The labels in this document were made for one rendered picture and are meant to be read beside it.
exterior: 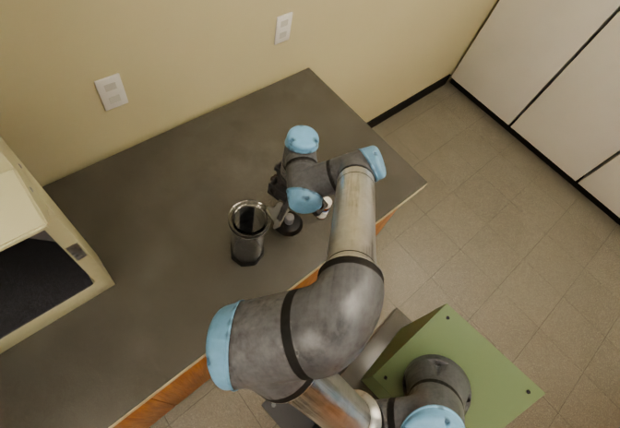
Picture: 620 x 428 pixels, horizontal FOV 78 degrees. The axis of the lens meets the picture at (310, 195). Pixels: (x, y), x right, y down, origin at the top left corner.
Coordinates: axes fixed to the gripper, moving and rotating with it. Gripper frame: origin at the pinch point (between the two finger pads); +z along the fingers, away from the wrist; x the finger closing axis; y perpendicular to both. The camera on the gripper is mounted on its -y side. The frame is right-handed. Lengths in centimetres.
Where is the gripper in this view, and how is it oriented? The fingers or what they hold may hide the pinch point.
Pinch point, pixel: (291, 212)
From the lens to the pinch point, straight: 115.0
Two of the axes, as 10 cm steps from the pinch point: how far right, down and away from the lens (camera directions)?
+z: -1.7, 5.0, 8.5
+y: -8.1, -5.6, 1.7
